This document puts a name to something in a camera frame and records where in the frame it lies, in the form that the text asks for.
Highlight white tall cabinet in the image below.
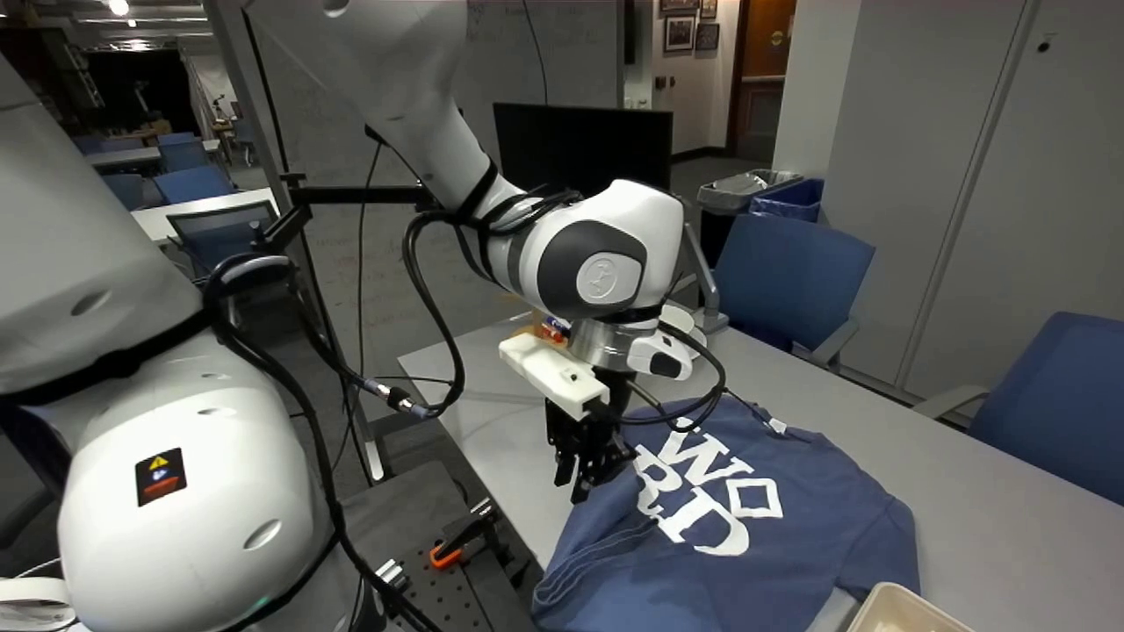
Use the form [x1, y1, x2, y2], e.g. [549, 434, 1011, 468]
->
[817, 0, 1124, 400]

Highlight beige plastic tray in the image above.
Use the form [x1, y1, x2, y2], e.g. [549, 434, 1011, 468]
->
[839, 578, 977, 632]

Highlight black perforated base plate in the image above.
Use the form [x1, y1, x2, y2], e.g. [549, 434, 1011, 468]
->
[338, 459, 549, 632]

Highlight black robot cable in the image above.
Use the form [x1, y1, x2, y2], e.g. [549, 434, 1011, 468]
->
[203, 172, 729, 632]

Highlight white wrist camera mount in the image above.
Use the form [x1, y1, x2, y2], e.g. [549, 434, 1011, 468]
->
[496, 331, 613, 423]

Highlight silver metal fitting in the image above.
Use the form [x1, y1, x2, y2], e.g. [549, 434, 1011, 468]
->
[366, 555, 415, 602]

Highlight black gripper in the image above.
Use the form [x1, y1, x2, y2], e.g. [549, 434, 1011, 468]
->
[543, 370, 638, 509]

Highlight black computer monitor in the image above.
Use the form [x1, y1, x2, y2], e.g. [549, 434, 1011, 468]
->
[489, 101, 679, 195]

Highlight blue office chair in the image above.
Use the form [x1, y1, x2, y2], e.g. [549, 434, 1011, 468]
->
[910, 310, 1124, 509]
[149, 160, 238, 211]
[707, 206, 879, 370]

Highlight orange handled bar clamp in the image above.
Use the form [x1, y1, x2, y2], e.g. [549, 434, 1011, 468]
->
[422, 499, 501, 576]

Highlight framed wall pictures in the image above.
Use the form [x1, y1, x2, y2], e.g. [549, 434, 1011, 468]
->
[656, 0, 722, 56]

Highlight brown wooden door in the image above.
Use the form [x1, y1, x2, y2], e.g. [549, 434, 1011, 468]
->
[729, 0, 802, 169]

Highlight blue trash bin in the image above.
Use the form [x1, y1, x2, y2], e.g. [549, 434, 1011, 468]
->
[747, 172, 828, 224]

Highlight blue printed t-shirt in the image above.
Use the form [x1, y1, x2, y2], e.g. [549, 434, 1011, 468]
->
[526, 389, 924, 632]

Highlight grey lined trash bin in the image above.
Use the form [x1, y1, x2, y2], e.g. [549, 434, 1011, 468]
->
[695, 169, 779, 269]

